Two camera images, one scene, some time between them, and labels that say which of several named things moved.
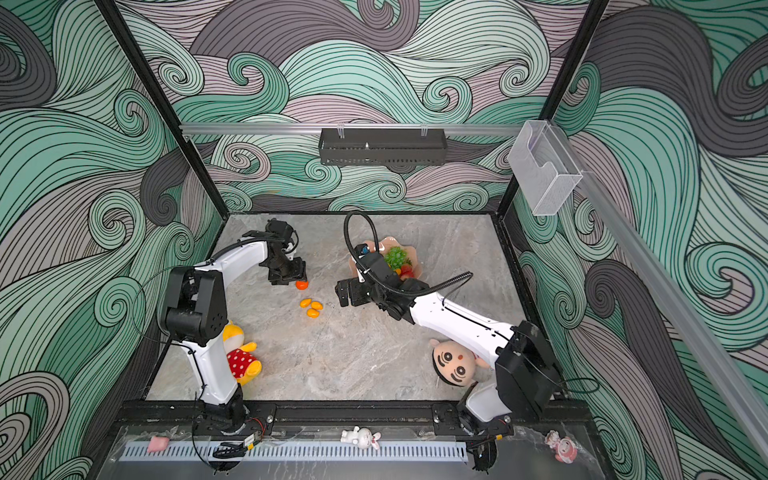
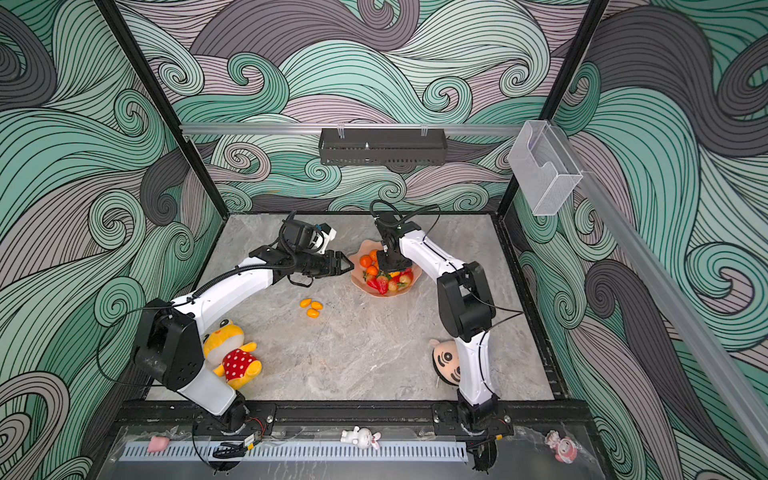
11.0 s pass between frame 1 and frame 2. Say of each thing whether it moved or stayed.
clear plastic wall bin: stayed
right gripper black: moved
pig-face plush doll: stayed
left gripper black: moved
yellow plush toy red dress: stayed
